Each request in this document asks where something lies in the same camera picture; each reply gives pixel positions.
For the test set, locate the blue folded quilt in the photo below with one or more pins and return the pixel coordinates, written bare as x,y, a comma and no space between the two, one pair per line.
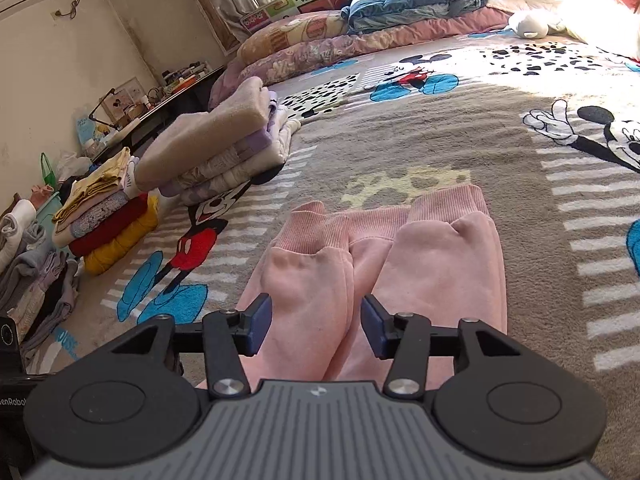
415,2

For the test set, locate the pile of unfolded clothes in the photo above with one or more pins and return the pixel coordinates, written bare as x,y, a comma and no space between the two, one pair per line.
35,275

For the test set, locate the white plush toy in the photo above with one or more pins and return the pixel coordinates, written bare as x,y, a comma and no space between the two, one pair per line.
527,22

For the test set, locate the cream floral quilt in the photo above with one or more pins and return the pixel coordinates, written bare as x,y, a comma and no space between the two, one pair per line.
605,20

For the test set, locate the row of small bottles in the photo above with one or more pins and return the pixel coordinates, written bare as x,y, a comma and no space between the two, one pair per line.
185,74

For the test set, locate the beige floral quilt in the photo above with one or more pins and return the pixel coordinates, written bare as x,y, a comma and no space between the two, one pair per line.
295,35

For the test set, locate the grey blue patterned folded garment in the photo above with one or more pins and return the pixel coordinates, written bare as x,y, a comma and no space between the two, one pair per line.
97,215

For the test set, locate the white printed sock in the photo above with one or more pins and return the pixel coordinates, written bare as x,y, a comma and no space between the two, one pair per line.
132,177

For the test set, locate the black folding stand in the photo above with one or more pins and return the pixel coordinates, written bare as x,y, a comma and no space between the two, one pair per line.
100,110

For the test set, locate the purple folded garment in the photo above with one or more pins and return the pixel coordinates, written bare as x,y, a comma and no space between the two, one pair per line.
270,120

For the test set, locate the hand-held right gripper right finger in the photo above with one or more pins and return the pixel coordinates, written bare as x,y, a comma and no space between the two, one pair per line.
376,322

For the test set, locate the mustard yellow folded garment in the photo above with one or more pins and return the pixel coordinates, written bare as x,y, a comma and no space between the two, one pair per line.
97,182

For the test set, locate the green mesh bag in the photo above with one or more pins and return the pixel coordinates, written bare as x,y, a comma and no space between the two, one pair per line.
50,172

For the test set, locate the yellow padded folded jacket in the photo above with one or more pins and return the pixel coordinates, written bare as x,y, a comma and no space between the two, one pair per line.
120,245

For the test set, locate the mint green plastic basket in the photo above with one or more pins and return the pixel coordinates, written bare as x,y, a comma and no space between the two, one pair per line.
50,212

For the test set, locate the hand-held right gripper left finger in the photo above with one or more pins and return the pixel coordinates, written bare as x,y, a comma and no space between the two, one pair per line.
259,322

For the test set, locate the lilac floral folded garment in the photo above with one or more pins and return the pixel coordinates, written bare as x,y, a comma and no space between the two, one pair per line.
200,190

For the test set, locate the dark low table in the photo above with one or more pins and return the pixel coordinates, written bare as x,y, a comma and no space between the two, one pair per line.
165,105

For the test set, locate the picture frame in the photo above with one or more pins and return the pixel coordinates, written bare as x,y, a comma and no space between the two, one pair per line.
127,97

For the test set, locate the beige plush folded garment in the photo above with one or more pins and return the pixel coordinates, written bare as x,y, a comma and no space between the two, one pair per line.
210,130

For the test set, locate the pink sweatshirt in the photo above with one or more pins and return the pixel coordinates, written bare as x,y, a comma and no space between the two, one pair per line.
435,260

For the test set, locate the cartoon mouse printed blanket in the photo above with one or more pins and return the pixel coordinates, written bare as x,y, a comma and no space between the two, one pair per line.
425,130

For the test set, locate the cream patterned folded garment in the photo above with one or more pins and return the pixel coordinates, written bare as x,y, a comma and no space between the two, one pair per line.
260,155

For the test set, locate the light blue packet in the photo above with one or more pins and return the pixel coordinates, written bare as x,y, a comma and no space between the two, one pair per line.
86,130

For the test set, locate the white plastic bag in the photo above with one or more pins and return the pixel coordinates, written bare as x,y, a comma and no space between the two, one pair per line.
75,165

